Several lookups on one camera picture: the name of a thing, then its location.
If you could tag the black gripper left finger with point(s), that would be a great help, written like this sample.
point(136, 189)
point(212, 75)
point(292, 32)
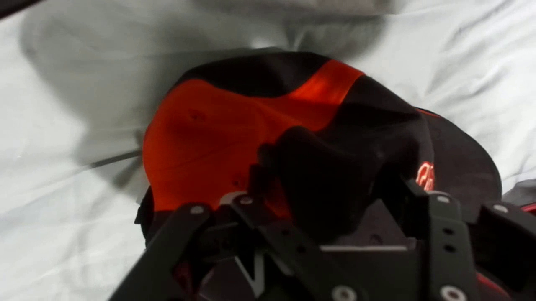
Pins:
point(185, 244)

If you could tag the black and red cap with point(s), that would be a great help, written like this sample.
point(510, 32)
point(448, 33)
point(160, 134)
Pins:
point(224, 139)

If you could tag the light blue bed sheet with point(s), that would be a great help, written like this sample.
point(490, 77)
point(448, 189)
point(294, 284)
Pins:
point(56, 222)

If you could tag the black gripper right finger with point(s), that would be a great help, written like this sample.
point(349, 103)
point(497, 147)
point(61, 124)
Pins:
point(503, 244)

